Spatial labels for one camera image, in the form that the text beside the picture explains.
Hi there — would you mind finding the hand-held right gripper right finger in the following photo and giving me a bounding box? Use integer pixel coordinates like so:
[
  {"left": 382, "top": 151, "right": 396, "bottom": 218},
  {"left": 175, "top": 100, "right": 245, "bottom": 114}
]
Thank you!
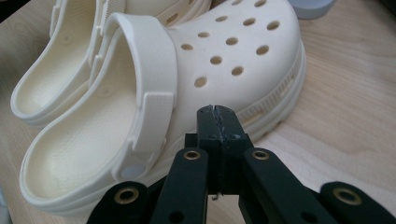
[{"left": 214, "top": 105, "right": 254, "bottom": 196}]

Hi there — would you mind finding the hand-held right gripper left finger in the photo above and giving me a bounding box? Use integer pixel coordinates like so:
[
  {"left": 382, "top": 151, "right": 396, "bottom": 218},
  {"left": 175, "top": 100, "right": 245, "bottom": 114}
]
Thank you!
[{"left": 185, "top": 105, "right": 224, "bottom": 195}]

